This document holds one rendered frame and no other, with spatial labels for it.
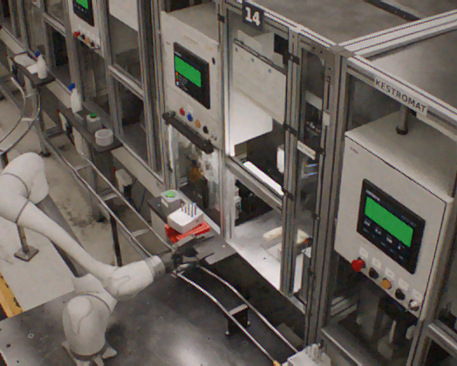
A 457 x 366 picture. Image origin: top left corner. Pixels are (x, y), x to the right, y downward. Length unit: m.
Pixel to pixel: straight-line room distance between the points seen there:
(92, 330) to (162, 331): 0.36
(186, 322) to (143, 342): 0.21
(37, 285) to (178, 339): 1.55
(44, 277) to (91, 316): 1.63
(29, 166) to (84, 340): 0.71
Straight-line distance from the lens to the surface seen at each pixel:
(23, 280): 4.37
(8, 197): 2.56
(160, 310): 3.08
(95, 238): 4.56
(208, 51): 2.62
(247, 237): 3.06
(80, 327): 2.76
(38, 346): 3.02
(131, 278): 2.53
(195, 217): 3.00
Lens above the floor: 2.89
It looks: 36 degrees down
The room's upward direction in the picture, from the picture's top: 1 degrees counter-clockwise
